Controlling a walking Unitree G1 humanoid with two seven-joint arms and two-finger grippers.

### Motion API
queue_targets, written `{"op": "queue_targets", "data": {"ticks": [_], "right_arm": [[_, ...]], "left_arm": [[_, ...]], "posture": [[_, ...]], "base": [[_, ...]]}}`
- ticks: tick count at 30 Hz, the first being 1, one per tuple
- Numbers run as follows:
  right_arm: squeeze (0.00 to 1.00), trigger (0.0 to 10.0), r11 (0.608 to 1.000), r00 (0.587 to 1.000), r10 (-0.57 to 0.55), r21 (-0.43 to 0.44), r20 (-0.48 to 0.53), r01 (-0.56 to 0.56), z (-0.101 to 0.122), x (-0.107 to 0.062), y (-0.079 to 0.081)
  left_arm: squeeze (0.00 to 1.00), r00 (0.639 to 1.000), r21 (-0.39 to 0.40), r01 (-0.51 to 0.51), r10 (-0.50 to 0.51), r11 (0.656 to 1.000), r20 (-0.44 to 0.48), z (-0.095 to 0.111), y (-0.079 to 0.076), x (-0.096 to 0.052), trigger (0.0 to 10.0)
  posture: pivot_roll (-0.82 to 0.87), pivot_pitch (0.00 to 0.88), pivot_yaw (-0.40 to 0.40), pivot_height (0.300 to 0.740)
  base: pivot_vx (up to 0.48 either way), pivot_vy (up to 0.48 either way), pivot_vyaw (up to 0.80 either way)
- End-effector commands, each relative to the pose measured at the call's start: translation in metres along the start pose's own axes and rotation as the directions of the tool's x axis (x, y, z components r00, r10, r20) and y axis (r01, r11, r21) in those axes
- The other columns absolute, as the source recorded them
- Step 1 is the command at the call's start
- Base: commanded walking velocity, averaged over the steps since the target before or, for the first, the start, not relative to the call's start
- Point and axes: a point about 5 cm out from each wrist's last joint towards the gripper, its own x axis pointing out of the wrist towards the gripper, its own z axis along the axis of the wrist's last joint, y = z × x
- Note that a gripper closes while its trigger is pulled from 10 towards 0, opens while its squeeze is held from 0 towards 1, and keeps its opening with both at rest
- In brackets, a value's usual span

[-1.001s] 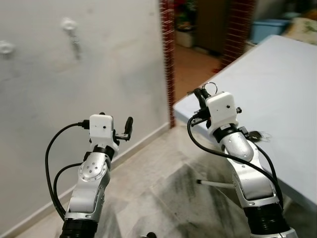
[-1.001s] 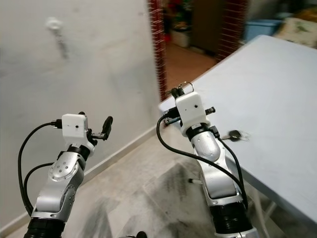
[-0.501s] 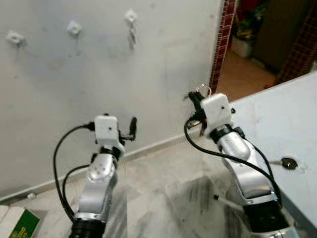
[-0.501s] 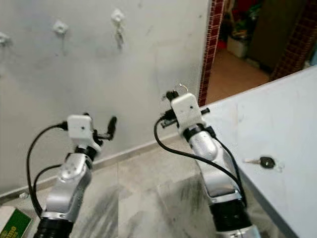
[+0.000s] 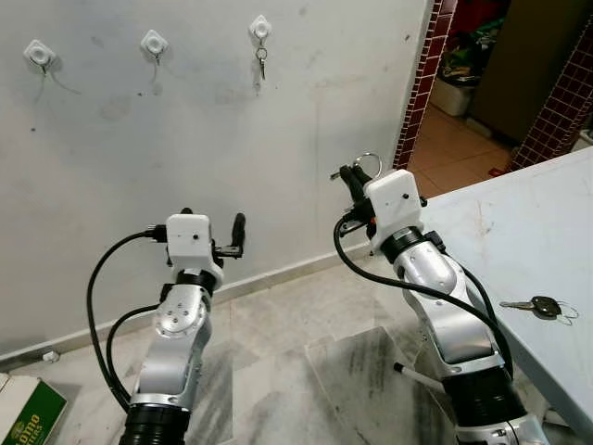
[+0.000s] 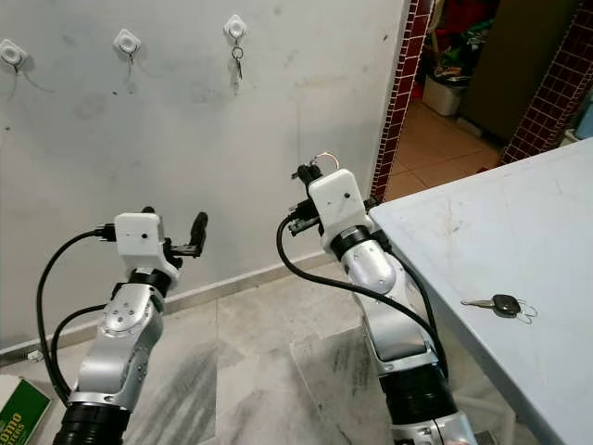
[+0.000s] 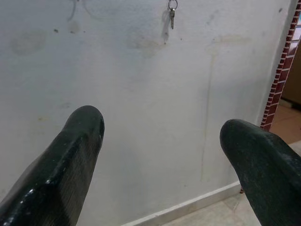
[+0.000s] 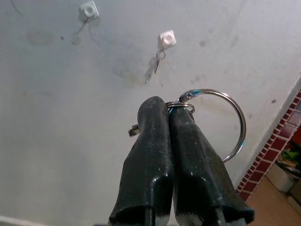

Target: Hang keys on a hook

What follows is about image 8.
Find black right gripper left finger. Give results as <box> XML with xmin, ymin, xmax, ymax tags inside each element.
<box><xmin>108</xmin><ymin>96</ymin><xmax>175</xmax><ymax>226</ymax></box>

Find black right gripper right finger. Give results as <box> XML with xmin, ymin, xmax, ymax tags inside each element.
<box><xmin>168</xmin><ymin>107</ymin><xmax>255</xmax><ymax>226</ymax></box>

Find large silver key ring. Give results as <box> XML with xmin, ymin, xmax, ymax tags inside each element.
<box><xmin>164</xmin><ymin>88</ymin><xmax>247</xmax><ymax>163</ymax></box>

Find white waste bin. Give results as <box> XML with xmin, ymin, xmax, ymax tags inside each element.
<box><xmin>268</xmin><ymin>141</ymin><xmax>301</xmax><ymax>194</ymax></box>

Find small silver keys on ring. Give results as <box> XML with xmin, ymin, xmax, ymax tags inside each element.
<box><xmin>149</xmin><ymin>50</ymin><xmax>166</xmax><ymax>73</ymax></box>

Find white square wall hook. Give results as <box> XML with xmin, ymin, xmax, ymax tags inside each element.
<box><xmin>79</xmin><ymin>0</ymin><xmax>100</xmax><ymax>20</ymax></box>
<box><xmin>158</xmin><ymin>30</ymin><xmax>177</xmax><ymax>49</ymax></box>

